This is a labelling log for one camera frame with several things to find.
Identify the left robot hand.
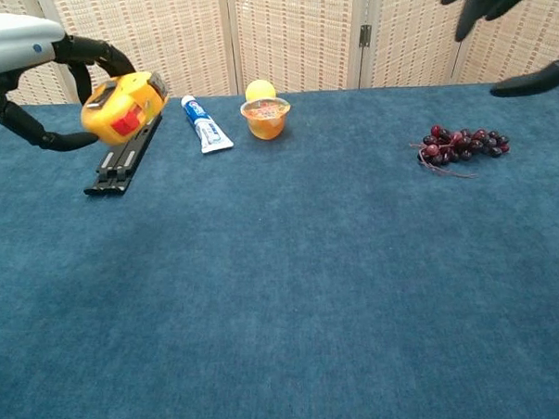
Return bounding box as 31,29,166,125
0,6,141,155

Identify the woven folding screen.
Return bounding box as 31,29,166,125
0,0,559,108

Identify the blue white toothpaste tube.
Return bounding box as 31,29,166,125
180,93,235,155

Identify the black folding stand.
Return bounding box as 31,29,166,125
80,112,168,198

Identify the yellow tape measure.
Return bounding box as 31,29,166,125
78,70,172,148

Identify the blue table cloth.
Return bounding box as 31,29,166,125
0,79,559,419

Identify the yellow ball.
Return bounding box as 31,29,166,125
244,79,276,102

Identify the orange fruit jelly cup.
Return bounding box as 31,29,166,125
239,96,293,142

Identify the dark red grape bunch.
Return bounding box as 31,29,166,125
409,121,512,183

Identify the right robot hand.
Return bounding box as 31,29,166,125
439,0,559,101

